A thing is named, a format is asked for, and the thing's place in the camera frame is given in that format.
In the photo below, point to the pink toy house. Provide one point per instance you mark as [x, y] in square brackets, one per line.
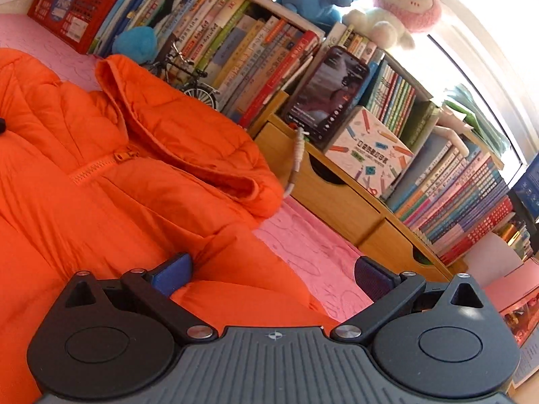
[518, 286]

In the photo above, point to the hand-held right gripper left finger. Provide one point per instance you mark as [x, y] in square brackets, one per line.
[172, 275]

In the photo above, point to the orange puffer jacket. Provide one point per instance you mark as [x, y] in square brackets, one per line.
[126, 202]

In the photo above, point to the round blue plush ball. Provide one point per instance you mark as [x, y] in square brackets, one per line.
[134, 44]

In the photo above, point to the pale blue file box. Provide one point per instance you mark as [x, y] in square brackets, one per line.
[425, 155]

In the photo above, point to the white pencil print box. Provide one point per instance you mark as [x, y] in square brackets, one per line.
[366, 155]

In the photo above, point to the white framed window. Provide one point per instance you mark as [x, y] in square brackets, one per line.
[505, 50]

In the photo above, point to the row of pastel spined books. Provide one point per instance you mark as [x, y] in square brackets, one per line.
[459, 210]

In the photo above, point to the small blue plush toy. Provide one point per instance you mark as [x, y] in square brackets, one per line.
[311, 2]

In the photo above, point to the red plastic crate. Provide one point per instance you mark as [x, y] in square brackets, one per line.
[71, 8]

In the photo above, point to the white card sheet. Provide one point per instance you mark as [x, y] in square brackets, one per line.
[492, 261]

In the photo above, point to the black smartphone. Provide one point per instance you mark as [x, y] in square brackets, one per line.
[326, 92]

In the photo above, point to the blue cardboard box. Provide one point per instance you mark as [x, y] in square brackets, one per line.
[528, 189]

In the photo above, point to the miniature bicycle model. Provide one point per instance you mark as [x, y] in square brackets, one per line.
[202, 92]

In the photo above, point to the row of shiny small books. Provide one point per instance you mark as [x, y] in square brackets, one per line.
[516, 235]

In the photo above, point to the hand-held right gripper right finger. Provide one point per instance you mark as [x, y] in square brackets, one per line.
[372, 280]

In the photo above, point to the wooden drawer organizer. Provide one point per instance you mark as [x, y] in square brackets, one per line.
[337, 206]

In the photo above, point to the stack of green folders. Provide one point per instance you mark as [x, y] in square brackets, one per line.
[476, 118]

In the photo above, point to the pink white bunny plush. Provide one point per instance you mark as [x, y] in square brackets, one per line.
[400, 4]

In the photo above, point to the wooden framed notice stand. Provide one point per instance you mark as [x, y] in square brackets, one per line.
[529, 357]

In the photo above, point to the row of tall blue books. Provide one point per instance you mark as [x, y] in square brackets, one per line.
[126, 4]

